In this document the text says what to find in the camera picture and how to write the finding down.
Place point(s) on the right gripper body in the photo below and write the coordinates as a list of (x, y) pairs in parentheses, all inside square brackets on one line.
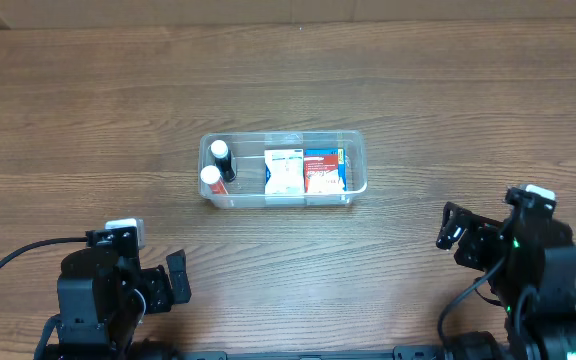
[(477, 247)]

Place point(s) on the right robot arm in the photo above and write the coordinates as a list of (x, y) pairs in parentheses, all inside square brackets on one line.
[(529, 261)]

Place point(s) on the white Hansaplast plaster box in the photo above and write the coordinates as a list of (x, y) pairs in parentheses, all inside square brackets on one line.
[(284, 171)]

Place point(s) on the red medicine box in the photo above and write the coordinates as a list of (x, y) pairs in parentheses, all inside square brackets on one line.
[(323, 175)]

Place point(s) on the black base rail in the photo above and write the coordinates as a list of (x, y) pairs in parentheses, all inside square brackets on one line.
[(405, 352)]

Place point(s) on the blue medicine box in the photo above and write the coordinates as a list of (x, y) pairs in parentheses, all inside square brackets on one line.
[(342, 167)]

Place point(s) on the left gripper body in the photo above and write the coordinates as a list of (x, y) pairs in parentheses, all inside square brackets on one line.
[(158, 298)]

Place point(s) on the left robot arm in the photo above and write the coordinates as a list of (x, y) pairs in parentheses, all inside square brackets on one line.
[(104, 294)]

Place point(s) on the clear plastic container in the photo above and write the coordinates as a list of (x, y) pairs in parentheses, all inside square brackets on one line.
[(335, 170)]

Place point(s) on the black bottle white cap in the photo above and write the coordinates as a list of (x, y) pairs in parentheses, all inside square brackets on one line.
[(224, 160)]

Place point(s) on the orange bottle white cap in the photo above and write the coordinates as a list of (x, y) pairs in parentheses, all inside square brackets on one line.
[(211, 176)]

